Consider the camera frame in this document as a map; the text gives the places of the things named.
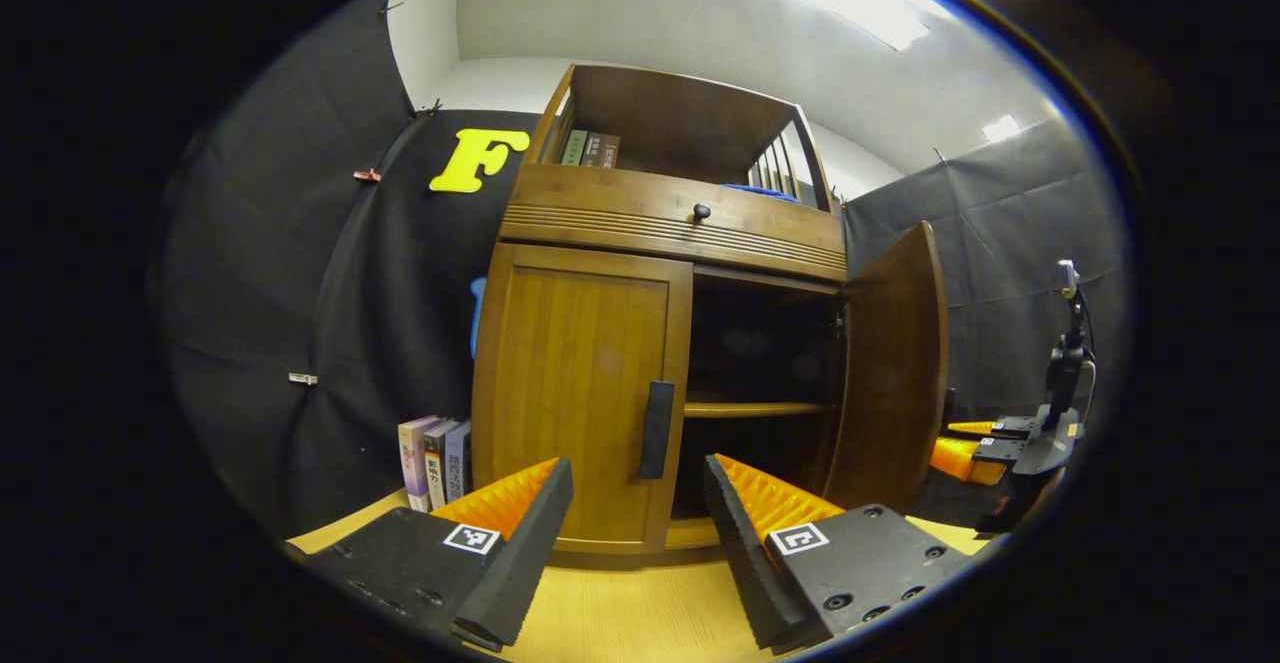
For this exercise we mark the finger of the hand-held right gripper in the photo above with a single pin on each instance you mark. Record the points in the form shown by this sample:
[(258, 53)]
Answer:
[(965, 458), (1000, 429)]

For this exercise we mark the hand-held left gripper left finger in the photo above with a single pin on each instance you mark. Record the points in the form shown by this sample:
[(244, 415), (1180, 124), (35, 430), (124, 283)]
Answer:
[(510, 563)]

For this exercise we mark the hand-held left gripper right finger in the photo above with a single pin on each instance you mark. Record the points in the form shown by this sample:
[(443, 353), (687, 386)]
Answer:
[(745, 563)]

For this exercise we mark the wooden shoe cabinet door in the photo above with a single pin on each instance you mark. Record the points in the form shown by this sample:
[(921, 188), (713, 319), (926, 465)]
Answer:
[(570, 383), (890, 373)]

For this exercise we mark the wooden double-door shoe cabinet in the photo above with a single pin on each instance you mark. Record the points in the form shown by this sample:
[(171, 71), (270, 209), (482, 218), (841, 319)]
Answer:
[(640, 213)]

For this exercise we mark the blue grey book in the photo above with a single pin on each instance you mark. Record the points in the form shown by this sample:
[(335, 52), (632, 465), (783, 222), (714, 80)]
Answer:
[(459, 458)]

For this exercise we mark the grey white book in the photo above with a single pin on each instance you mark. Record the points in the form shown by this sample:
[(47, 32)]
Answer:
[(438, 468)]

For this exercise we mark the pale pink book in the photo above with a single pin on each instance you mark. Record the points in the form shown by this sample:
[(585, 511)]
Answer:
[(413, 463)]

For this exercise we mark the small ceiling light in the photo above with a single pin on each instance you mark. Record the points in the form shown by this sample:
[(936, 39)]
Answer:
[(1001, 128)]

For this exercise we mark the blue cloth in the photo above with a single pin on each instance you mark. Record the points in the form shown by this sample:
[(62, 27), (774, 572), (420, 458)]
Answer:
[(760, 192)]

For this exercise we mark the black backdrop cloth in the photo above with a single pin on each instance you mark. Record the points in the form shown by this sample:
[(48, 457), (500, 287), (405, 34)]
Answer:
[(300, 273)]

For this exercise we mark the orange clip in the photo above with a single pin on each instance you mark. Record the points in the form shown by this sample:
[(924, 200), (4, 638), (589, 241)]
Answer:
[(367, 175)]

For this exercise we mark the green book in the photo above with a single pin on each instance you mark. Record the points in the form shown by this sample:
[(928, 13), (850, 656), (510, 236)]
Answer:
[(573, 148)]

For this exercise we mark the brown book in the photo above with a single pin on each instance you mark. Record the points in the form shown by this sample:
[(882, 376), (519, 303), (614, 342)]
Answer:
[(601, 151)]

